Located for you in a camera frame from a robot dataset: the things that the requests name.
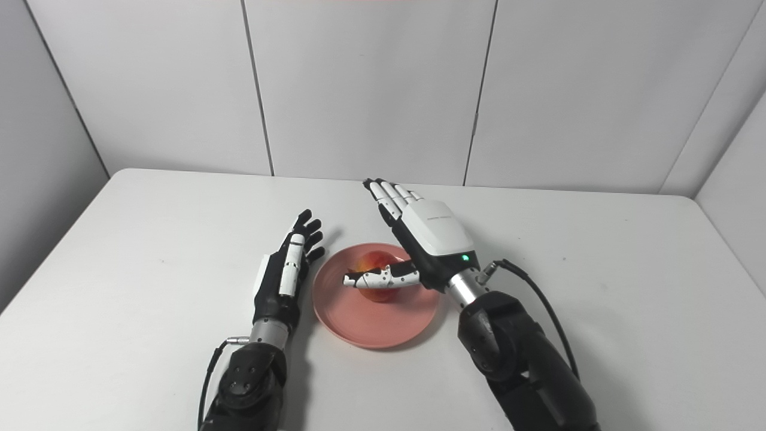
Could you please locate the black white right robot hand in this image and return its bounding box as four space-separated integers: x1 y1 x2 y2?
343 178 481 294

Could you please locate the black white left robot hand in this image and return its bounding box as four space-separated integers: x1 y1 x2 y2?
253 209 326 333

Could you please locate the red yellow pomegranate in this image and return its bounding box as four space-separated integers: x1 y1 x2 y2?
350 251 403 303

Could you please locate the pink round plate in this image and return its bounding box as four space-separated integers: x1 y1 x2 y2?
312 242 442 350

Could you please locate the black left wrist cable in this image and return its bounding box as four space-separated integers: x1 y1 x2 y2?
197 336 251 429

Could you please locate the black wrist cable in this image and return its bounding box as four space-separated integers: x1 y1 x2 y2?
479 259 582 381
197 336 251 429

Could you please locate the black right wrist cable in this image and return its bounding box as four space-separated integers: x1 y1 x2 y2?
479 259 582 381

